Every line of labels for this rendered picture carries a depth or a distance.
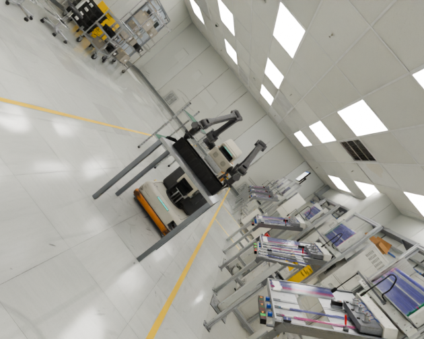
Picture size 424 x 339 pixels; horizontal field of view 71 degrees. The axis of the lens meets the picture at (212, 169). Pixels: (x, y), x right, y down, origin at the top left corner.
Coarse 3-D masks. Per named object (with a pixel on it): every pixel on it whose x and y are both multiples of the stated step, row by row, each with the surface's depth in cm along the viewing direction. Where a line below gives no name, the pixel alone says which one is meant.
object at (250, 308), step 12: (264, 264) 394; (252, 276) 386; (252, 288) 354; (264, 288) 338; (252, 300) 340; (264, 300) 338; (300, 300) 391; (240, 312) 342; (252, 312) 340; (252, 324) 341; (264, 324) 339
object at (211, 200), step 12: (156, 144) 249; (168, 144) 251; (144, 156) 251; (180, 156) 260; (132, 168) 254; (132, 180) 295; (192, 180) 243; (96, 192) 257; (120, 192) 297; (204, 192) 241; (204, 204) 241; (192, 216) 242; (180, 228) 244; (168, 240) 288; (144, 252) 248
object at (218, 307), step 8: (272, 264) 314; (280, 264) 313; (264, 272) 310; (272, 272) 309; (256, 280) 311; (240, 288) 318; (248, 288) 312; (232, 296) 315; (240, 296) 313; (216, 304) 319; (224, 304) 316; (216, 312) 308; (224, 320) 309
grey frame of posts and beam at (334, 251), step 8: (352, 216) 391; (376, 232) 318; (256, 240) 409; (320, 240) 384; (360, 240) 320; (248, 248) 408; (328, 248) 348; (336, 248) 335; (232, 256) 415; (336, 256) 324; (224, 264) 413; (248, 264) 335; (328, 264) 325; (240, 272) 337; (320, 272) 326; (232, 280) 337; (304, 280) 328; (216, 288) 342; (248, 320) 338
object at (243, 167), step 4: (256, 144) 279; (256, 148) 275; (260, 148) 277; (264, 148) 280; (252, 152) 272; (256, 152) 273; (252, 156) 269; (248, 160) 266; (252, 160) 268; (244, 164) 262; (248, 164) 264; (240, 168) 259; (244, 168) 261; (240, 172) 260; (244, 172) 259
